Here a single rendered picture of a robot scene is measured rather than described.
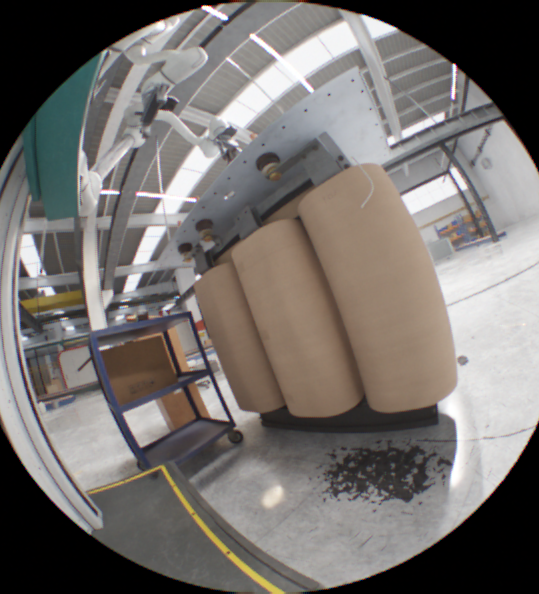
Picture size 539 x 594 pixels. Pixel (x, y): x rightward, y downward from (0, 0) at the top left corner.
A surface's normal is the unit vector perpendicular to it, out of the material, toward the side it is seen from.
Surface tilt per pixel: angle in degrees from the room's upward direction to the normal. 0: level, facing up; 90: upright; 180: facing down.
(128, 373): 90
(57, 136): 180
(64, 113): 180
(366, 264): 90
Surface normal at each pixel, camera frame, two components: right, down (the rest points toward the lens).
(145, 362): 0.77, -0.34
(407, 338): -0.62, 0.15
